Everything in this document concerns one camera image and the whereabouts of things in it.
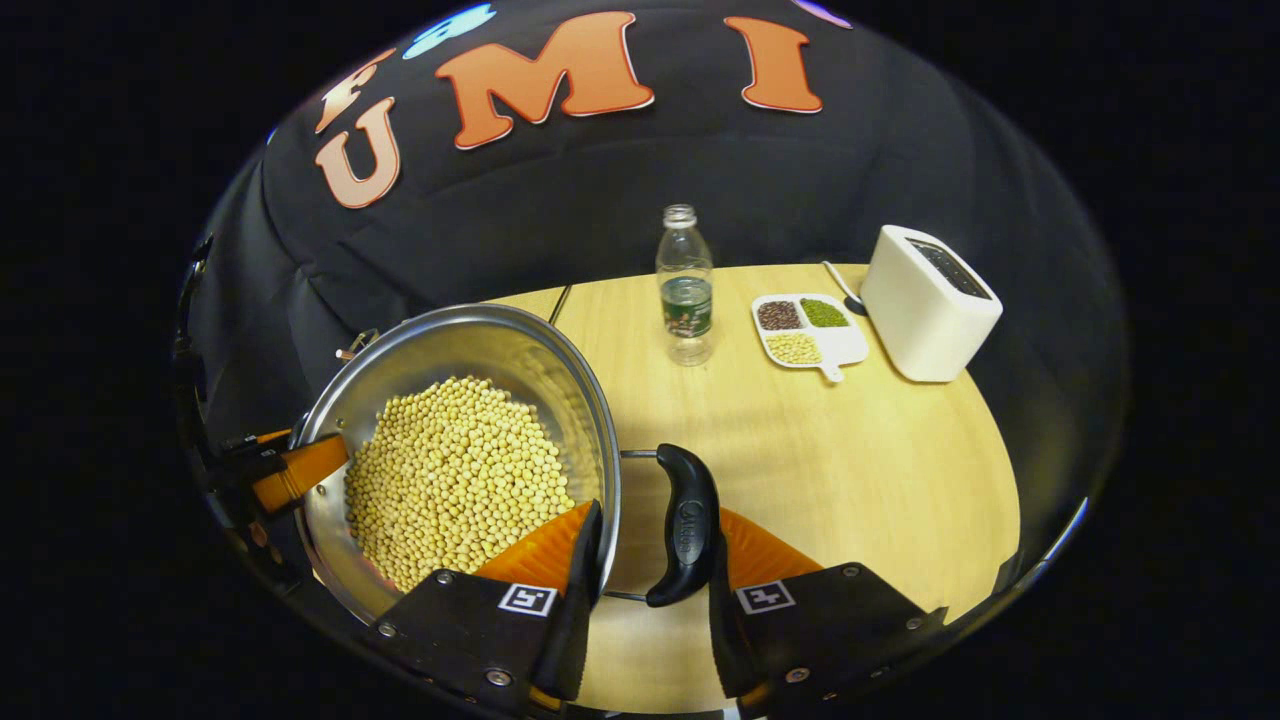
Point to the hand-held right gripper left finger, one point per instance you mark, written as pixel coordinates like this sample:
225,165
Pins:
575,620

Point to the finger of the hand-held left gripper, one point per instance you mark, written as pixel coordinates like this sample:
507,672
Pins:
258,439
300,473

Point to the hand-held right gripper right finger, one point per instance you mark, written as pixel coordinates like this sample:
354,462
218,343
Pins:
728,640

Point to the pile of yellow soybeans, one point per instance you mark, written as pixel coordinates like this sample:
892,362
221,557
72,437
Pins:
450,480

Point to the white divided bean tray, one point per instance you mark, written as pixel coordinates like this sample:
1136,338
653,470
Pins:
845,345

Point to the clear plastic water bottle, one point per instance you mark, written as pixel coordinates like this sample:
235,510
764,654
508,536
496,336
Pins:
686,300

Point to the metal spoon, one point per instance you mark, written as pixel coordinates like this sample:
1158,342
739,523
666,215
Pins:
843,288

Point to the white toaster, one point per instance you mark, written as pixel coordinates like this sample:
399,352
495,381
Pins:
920,320

